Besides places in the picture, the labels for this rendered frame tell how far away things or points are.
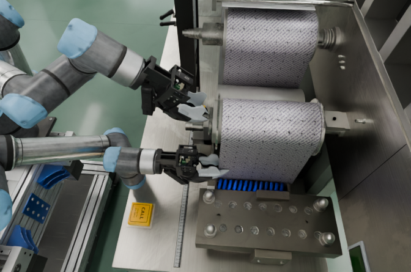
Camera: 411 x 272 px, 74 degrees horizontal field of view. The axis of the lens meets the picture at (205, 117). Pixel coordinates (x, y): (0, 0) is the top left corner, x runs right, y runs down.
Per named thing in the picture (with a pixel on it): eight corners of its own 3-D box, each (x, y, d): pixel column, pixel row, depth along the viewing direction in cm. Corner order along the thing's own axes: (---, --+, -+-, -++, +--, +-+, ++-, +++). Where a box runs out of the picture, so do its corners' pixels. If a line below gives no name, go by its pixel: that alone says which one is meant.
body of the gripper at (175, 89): (192, 101, 60) (144, 73, 54) (170, 117, 65) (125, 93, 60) (196, 76, 64) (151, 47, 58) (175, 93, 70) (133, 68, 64)
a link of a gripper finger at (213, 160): (230, 161, 78) (197, 159, 78) (229, 169, 82) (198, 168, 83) (230, 151, 79) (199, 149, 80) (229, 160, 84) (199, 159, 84)
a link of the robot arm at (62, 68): (39, 76, 62) (44, 61, 53) (76, 47, 68) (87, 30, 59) (66, 101, 65) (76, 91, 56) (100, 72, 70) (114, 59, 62)
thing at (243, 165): (217, 177, 88) (219, 150, 73) (291, 183, 87) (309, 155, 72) (217, 179, 88) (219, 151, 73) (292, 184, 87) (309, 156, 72)
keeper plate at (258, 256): (249, 255, 84) (254, 249, 76) (282, 258, 84) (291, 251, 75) (249, 264, 83) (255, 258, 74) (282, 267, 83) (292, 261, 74)
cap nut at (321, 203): (312, 199, 83) (317, 194, 79) (325, 200, 82) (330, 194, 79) (314, 211, 80) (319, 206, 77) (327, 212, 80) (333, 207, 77)
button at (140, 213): (133, 204, 95) (131, 202, 93) (153, 205, 94) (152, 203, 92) (128, 225, 91) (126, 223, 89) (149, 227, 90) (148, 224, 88)
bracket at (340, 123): (320, 113, 71) (323, 109, 69) (344, 115, 71) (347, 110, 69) (324, 130, 68) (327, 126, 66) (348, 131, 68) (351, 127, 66)
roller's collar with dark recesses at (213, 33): (203, 35, 85) (203, 17, 79) (223, 36, 84) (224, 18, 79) (202, 49, 81) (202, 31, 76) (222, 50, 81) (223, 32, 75)
